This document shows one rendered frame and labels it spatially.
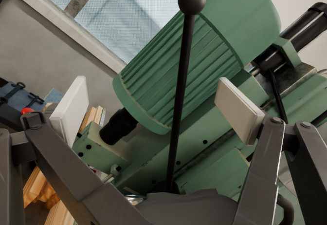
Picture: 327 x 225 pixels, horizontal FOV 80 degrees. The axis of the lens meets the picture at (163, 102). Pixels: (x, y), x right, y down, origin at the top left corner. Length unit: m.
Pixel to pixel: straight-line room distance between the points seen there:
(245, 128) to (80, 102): 0.13
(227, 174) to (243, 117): 0.28
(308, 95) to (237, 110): 0.31
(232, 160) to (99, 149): 0.30
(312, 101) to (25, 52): 1.90
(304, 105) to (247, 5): 0.23
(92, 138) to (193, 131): 0.23
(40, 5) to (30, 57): 0.45
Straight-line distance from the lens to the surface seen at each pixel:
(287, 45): 0.48
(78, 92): 0.17
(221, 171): 0.44
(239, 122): 0.17
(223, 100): 0.20
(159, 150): 0.47
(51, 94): 0.83
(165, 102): 0.37
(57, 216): 0.52
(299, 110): 0.48
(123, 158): 0.52
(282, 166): 0.51
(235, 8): 0.37
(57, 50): 1.91
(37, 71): 2.03
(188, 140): 0.45
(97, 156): 0.52
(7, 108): 0.53
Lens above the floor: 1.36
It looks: 15 degrees down
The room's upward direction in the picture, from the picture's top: 48 degrees clockwise
